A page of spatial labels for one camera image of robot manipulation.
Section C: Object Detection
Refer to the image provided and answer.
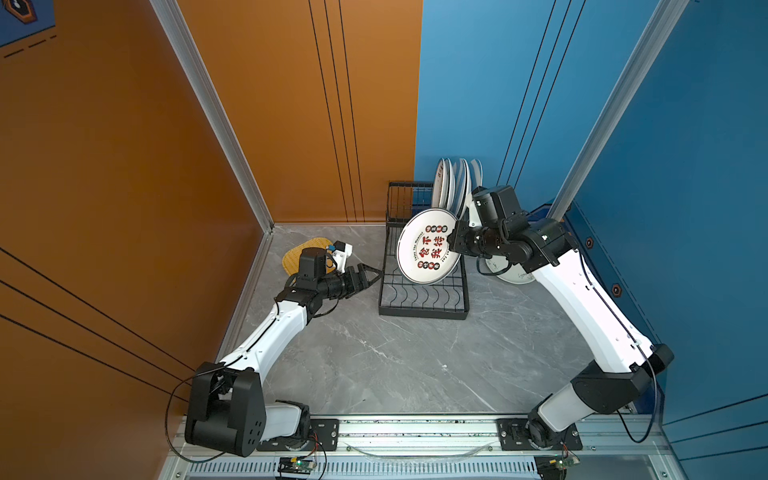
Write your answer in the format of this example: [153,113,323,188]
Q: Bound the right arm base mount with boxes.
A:
[495,417,583,452]

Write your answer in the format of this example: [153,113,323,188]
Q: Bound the right circuit board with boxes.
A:
[534,455,581,480]

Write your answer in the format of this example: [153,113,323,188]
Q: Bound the white green emblem plate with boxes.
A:
[441,158,455,210]

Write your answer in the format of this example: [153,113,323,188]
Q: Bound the left circuit board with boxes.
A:
[276,457,320,479]

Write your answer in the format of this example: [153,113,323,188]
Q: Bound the white floral plate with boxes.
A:
[484,256,535,285]

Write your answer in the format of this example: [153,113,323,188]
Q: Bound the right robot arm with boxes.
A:
[448,186,674,449]

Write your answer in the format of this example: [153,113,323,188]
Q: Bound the circuit board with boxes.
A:
[534,455,581,480]
[276,457,320,479]

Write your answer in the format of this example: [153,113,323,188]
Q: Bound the blue striped plate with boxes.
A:
[469,159,483,190]
[453,158,471,219]

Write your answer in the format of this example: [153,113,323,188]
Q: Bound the aluminium front rail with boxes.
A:
[161,413,685,463]

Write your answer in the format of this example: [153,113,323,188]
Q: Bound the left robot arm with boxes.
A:
[184,241,383,457]

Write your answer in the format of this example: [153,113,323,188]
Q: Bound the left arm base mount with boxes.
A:
[257,417,340,453]

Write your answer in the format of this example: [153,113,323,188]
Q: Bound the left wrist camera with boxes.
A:
[329,241,353,273]

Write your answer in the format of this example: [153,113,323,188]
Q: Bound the yellow woven square plate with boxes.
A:
[282,236,337,277]

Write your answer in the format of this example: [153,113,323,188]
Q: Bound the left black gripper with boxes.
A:
[316,264,382,302]

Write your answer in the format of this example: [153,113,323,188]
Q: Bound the black wire dish rack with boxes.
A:
[378,181,470,320]

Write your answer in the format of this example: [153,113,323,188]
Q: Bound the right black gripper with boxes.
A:
[442,221,506,260]

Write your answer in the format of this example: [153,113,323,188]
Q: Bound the orange sunburst round plate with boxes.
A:
[431,158,448,208]

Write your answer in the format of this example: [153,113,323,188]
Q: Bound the white plate red characters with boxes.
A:
[396,208,460,285]

